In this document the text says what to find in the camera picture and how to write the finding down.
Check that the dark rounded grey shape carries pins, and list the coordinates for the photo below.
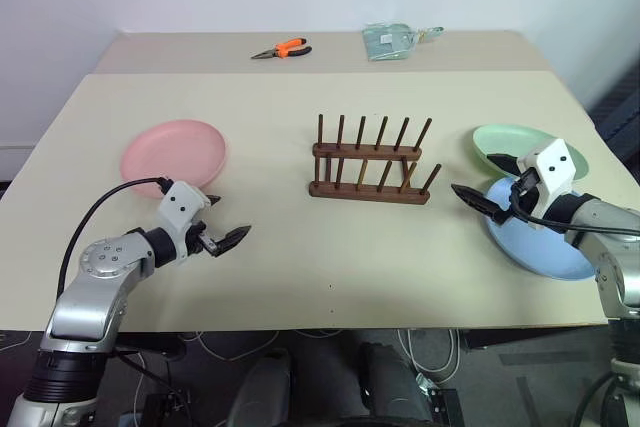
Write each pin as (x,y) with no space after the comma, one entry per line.
(392,382)
(262,387)

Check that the green plate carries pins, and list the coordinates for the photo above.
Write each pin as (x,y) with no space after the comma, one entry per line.
(505,139)

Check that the clear plastic bag with green contents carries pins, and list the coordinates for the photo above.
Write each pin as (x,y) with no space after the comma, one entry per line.
(387,42)

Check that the black floor box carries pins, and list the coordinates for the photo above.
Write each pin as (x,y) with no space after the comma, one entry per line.
(167,412)
(445,409)

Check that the black mesh object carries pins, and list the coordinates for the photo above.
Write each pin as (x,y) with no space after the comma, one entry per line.
(620,107)

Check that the blue plate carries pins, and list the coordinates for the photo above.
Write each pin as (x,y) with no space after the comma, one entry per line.
(530,249)

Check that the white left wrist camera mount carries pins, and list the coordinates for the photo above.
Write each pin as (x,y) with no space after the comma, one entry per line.
(180,203)

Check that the orange and black pliers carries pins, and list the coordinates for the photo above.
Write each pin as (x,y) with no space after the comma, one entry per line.
(287,48)

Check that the wooden dish rack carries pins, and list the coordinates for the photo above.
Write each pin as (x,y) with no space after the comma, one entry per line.
(370,192)

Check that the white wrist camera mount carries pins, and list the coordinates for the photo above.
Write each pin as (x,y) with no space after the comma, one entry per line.
(555,163)
(180,203)

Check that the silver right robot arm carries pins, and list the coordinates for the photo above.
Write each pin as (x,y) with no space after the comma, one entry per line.
(617,227)

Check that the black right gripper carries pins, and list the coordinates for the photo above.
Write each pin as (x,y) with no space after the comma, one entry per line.
(526,184)

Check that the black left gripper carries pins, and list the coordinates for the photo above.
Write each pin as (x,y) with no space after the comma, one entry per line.
(202,242)

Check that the pink plate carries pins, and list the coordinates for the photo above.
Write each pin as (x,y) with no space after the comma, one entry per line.
(170,152)

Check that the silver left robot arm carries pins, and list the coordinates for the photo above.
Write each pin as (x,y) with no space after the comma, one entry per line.
(100,257)

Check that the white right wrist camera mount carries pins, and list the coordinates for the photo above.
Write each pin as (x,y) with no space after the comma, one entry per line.
(555,163)

